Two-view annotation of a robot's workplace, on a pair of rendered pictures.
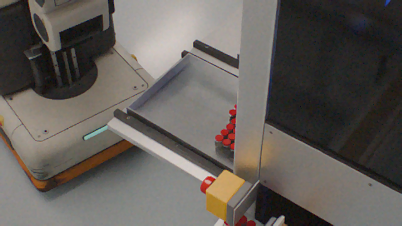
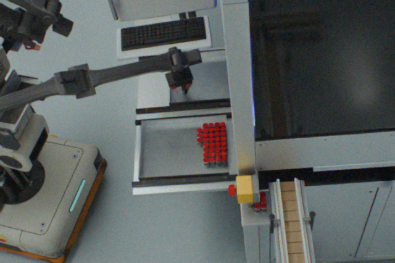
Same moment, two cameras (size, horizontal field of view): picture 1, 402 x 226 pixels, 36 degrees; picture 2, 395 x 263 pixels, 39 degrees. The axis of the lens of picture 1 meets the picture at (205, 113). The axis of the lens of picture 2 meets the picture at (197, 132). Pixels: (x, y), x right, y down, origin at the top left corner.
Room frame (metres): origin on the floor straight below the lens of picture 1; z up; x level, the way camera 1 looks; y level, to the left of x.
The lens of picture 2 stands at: (0.04, 0.49, 2.70)
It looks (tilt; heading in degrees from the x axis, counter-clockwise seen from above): 56 degrees down; 332
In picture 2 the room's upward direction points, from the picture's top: 11 degrees counter-clockwise
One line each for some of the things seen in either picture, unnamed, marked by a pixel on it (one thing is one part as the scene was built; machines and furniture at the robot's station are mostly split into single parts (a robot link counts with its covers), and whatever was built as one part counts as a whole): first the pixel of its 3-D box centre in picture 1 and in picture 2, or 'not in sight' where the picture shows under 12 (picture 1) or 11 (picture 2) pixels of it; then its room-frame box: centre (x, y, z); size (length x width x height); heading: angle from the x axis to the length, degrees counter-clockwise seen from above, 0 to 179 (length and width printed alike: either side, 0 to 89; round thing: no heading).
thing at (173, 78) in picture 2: not in sight; (178, 72); (1.32, -0.16, 1.03); 0.10 x 0.07 x 0.07; 70
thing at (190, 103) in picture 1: (209, 111); (183, 147); (1.10, -0.01, 0.90); 0.34 x 0.26 x 0.04; 53
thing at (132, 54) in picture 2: not in sight; (163, 32); (1.75, -0.35, 0.79); 0.45 x 0.28 x 0.03; 58
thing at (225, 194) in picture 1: (228, 197); (247, 189); (0.76, -0.05, 0.99); 0.08 x 0.07 x 0.07; 54
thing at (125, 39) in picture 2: not in sight; (162, 33); (1.73, -0.34, 0.82); 0.40 x 0.14 x 0.02; 58
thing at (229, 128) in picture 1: (237, 124); (206, 145); (1.05, -0.08, 0.90); 0.18 x 0.02 x 0.05; 143
